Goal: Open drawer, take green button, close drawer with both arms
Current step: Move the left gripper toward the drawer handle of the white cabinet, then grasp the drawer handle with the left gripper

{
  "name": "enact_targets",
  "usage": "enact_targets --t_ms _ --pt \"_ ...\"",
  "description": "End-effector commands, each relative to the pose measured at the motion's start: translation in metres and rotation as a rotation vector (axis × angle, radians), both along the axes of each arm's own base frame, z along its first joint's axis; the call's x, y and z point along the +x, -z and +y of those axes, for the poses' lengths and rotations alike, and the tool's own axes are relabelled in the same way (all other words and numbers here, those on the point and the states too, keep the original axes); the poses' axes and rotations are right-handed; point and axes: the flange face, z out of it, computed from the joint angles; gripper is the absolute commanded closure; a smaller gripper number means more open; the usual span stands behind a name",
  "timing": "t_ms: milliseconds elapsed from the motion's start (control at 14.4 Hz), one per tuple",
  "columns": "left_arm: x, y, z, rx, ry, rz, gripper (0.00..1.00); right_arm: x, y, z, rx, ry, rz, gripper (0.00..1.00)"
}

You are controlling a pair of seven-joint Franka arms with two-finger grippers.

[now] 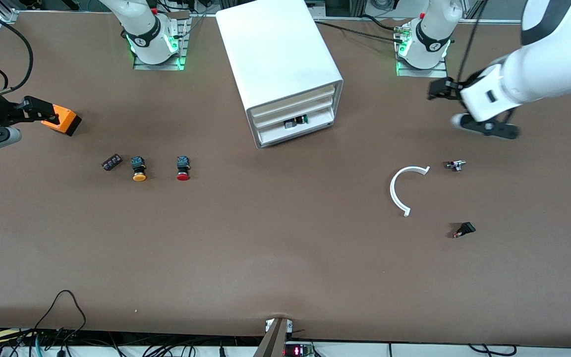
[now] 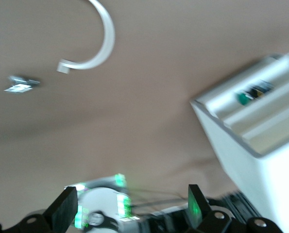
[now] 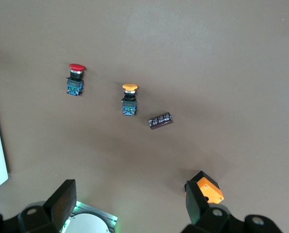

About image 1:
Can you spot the orange button box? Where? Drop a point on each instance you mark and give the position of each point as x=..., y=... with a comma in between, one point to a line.
x=65, y=121

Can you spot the white drawer cabinet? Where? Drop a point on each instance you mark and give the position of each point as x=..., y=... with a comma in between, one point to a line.
x=275, y=49

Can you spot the small black terminal block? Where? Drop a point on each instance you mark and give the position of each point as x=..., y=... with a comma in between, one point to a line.
x=111, y=162

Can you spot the thin white plastic drawer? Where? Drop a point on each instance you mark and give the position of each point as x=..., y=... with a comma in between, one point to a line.
x=290, y=104
x=290, y=114

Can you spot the red mushroom push button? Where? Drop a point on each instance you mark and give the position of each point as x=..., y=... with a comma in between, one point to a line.
x=183, y=171

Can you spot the aluminium table back rail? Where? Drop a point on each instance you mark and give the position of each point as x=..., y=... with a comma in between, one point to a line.
x=503, y=21

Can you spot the yellow mushroom push button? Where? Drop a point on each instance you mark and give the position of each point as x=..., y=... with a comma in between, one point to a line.
x=139, y=171

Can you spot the red LED display module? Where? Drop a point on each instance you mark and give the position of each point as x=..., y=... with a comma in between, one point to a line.
x=298, y=351

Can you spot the green mushroom push button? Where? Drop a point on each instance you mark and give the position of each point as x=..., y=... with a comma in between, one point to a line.
x=296, y=122

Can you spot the tall white plastic drawer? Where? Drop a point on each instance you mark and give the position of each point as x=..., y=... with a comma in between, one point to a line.
x=321, y=121

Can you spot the small black rocker switch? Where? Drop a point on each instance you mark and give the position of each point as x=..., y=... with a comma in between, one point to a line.
x=465, y=229

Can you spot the brown camera post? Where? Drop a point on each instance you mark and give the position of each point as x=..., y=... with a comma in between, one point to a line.
x=273, y=342

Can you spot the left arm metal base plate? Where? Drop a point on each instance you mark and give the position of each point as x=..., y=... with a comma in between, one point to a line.
x=424, y=73

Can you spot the small silver toggle switch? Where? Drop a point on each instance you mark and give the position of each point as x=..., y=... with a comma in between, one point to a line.
x=456, y=165

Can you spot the white metal post bracket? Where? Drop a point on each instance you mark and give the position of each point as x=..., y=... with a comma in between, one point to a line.
x=289, y=326

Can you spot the aluminium corner frame profile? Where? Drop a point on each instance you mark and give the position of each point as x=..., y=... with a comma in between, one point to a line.
x=8, y=15

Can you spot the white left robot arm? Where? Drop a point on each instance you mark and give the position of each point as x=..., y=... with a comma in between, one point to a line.
x=563, y=54

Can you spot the white curved plastic arc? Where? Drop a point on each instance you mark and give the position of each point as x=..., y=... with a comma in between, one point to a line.
x=392, y=191

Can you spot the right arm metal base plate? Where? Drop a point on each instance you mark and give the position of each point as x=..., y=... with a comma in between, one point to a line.
x=159, y=67

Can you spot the yellow tag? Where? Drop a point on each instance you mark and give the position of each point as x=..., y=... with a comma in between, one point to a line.
x=5, y=335

